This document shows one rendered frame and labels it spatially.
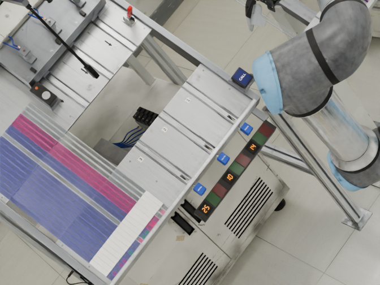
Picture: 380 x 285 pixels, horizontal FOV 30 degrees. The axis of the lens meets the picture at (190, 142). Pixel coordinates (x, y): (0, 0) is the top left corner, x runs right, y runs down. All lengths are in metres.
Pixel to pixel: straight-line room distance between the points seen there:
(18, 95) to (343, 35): 1.10
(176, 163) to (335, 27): 0.82
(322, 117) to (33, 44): 0.96
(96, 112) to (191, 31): 1.34
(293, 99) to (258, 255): 1.40
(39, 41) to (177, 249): 0.86
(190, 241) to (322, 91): 1.21
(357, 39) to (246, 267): 1.51
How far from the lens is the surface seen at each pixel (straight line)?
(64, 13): 2.12
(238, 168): 2.01
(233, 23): 3.76
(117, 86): 2.75
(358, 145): 1.60
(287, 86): 1.33
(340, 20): 1.34
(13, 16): 2.13
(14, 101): 2.12
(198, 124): 2.03
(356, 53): 1.34
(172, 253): 2.44
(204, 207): 1.98
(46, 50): 2.08
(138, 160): 2.01
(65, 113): 2.07
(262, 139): 2.03
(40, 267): 3.49
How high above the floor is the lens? 1.97
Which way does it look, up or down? 37 degrees down
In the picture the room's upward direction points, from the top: 43 degrees counter-clockwise
